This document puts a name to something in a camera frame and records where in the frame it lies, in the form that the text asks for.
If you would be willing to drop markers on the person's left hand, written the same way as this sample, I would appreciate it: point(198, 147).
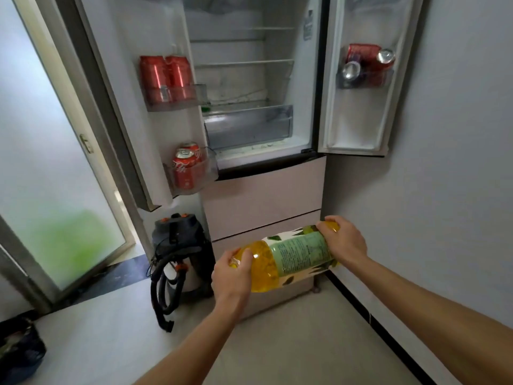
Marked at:
point(232, 280)

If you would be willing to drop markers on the person's right hand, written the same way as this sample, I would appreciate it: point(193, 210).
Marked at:
point(346, 244)

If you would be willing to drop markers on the dark juice bottle green label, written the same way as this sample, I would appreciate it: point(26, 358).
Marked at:
point(288, 256)

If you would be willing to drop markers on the pink refrigerator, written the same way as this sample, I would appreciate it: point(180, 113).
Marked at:
point(264, 196)

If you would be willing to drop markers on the clear crisper drawer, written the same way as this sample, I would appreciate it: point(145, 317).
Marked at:
point(248, 128)

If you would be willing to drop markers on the blue pepsi can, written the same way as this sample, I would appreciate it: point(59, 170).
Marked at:
point(352, 71)

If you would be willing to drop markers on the person's right forearm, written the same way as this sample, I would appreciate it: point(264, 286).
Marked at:
point(433, 316)

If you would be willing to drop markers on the person's left forearm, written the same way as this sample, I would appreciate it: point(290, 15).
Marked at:
point(192, 352)

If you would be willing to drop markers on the frosted glass door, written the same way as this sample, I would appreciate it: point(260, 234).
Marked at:
point(52, 176)

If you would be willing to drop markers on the grey label sticker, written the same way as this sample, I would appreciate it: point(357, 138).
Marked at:
point(308, 25)

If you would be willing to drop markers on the blue bin with black liner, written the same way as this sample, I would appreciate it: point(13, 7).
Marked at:
point(20, 352)

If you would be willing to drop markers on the white thermostat housing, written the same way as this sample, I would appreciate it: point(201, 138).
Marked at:
point(224, 3)

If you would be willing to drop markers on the metal door frame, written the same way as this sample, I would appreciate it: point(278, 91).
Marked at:
point(141, 232)

